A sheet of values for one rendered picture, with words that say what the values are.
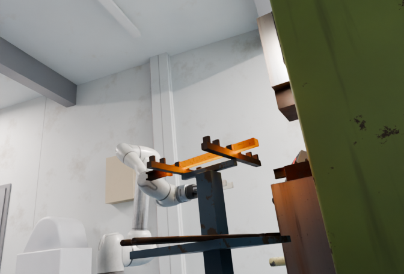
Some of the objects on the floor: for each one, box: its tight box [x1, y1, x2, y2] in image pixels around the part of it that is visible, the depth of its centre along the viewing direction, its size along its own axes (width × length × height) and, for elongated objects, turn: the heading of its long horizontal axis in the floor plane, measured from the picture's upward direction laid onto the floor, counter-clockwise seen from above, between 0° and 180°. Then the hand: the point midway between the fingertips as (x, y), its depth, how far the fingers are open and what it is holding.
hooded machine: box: [15, 216, 92, 274], centre depth 400 cm, size 69×65×136 cm
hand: (224, 184), depth 154 cm, fingers open, 7 cm apart
